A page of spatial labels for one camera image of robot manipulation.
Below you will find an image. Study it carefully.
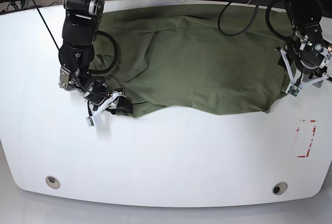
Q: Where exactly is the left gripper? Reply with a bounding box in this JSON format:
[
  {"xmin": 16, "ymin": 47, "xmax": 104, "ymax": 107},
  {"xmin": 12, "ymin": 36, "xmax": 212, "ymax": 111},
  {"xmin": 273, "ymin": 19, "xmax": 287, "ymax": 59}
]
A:
[{"xmin": 287, "ymin": 37, "xmax": 331, "ymax": 75}]

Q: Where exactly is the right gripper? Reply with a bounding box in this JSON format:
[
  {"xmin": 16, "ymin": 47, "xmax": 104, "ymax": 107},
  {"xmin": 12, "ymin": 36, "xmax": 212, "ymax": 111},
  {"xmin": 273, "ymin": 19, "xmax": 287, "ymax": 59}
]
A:
[{"xmin": 82, "ymin": 82, "xmax": 133, "ymax": 116}]

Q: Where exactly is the green T-shirt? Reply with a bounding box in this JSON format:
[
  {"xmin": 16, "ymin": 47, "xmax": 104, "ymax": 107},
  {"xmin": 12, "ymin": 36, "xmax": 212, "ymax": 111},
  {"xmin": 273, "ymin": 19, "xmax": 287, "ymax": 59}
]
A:
[{"xmin": 90, "ymin": 4, "xmax": 289, "ymax": 117}]

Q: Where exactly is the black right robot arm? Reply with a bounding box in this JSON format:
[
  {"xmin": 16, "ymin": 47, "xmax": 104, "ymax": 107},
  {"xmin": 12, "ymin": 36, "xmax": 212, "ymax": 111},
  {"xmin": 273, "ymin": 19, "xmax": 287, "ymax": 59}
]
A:
[{"xmin": 59, "ymin": 0, "xmax": 133, "ymax": 115}]

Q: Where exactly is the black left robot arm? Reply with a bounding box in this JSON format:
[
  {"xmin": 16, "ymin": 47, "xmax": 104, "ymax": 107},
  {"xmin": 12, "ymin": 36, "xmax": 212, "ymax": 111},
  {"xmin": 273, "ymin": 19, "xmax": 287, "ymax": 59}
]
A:
[{"xmin": 265, "ymin": 0, "xmax": 331, "ymax": 77}]

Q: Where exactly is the red tape rectangle marking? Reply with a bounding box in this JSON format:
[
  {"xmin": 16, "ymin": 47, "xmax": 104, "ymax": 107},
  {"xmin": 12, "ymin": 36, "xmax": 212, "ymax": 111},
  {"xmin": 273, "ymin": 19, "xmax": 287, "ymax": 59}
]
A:
[{"xmin": 293, "ymin": 119, "xmax": 317, "ymax": 158}]

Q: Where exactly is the left grey table grommet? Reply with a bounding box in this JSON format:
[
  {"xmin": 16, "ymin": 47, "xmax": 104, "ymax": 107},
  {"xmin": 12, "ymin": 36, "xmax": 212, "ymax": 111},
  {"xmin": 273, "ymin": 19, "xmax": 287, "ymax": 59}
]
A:
[{"xmin": 46, "ymin": 176, "xmax": 61, "ymax": 189}]

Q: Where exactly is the grey table grommet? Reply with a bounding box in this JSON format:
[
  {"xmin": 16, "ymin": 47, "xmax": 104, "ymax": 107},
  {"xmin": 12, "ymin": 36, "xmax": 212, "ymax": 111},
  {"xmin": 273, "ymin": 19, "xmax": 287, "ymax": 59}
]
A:
[
  {"xmin": 272, "ymin": 181, "xmax": 288, "ymax": 195},
  {"xmin": 46, "ymin": 176, "xmax": 61, "ymax": 189}
]

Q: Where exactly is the right grey table grommet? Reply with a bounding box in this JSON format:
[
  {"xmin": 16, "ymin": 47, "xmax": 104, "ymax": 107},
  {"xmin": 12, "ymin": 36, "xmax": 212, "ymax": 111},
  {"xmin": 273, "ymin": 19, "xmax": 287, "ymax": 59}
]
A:
[{"xmin": 272, "ymin": 181, "xmax": 288, "ymax": 195}]

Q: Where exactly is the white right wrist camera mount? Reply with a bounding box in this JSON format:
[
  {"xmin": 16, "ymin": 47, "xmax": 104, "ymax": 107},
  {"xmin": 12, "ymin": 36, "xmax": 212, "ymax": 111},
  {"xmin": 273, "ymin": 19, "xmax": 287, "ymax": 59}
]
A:
[{"xmin": 86, "ymin": 91, "xmax": 126, "ymax": 127}]

